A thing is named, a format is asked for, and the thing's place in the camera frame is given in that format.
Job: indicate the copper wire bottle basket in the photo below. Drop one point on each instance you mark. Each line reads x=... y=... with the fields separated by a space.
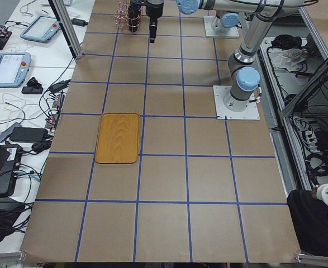
x=121 y=16

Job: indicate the black gripper near basket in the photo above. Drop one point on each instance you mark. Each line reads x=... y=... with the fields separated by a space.
x=153 y=12

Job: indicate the wooden tray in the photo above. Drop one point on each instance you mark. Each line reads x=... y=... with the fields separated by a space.
x=118 y=138

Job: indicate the black power adapter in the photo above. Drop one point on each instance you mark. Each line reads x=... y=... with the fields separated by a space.
x=27 y=134

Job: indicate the crumpled white cloth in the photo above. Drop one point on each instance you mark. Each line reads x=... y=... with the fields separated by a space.
x=290 y=59

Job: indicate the teach pendant tablet far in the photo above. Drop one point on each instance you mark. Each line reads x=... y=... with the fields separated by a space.
x=41 y=29

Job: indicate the person in white hoodie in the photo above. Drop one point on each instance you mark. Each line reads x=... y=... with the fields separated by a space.
x=309 y=213

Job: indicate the robot arm near tray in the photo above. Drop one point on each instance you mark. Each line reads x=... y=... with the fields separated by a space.
x=264 y=14

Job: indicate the aluminium frame post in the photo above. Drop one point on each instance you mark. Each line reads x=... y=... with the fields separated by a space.
x=59 y=9

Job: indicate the teach pendant tablet near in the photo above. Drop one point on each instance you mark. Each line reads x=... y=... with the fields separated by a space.
x=13 y=68

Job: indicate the second white robot base plate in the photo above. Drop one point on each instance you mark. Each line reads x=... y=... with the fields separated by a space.
x=224 y=27

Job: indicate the teach pendant tablet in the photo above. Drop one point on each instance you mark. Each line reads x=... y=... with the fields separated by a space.
x=41 y=29
x=13 y=68

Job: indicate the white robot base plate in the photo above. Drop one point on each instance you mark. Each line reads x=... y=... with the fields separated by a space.
x=229 y=108

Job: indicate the black laptop computer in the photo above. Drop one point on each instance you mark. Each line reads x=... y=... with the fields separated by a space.
x=10 y=159

